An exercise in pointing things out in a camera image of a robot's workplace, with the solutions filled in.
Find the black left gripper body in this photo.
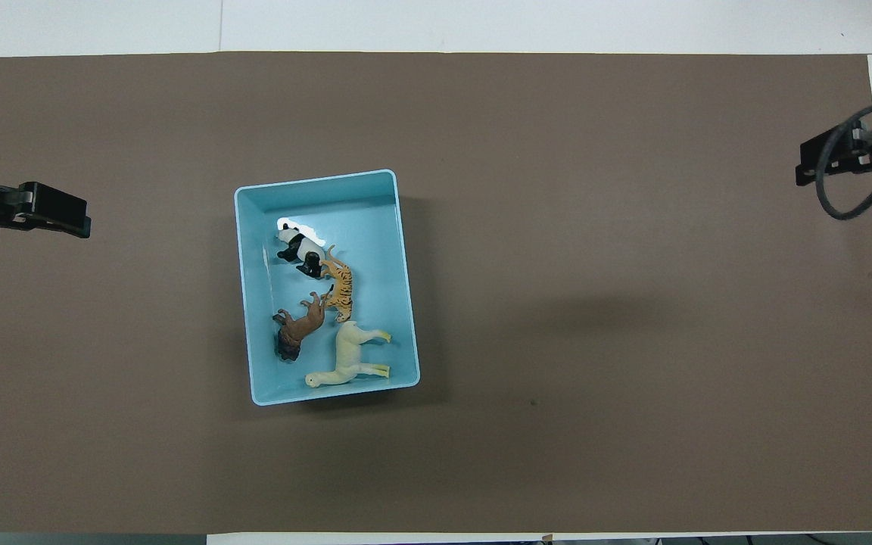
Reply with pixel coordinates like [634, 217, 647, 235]
[0, 182, 92, 239]

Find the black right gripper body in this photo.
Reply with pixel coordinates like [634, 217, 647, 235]
[796, 121, 872, 188]

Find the black and white panda toy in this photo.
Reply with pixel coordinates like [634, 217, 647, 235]
[276, 223, 327, 277]

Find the brown lion toy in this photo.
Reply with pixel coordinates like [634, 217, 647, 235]
[272, 285, 335, 363]

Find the orange striped tiger toy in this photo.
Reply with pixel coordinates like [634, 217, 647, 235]
[320, 244, 353, 324]

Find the cream white llama toy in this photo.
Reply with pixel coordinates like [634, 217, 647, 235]
[305, 320, 392, 388]

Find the light blue storage box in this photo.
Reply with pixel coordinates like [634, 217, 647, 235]
[234, 169, 421, 406]

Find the brown table mat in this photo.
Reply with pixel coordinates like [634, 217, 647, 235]
[0, 51, 872, 534]

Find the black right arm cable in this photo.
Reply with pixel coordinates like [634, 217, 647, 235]
[814, 97, 872, 221]

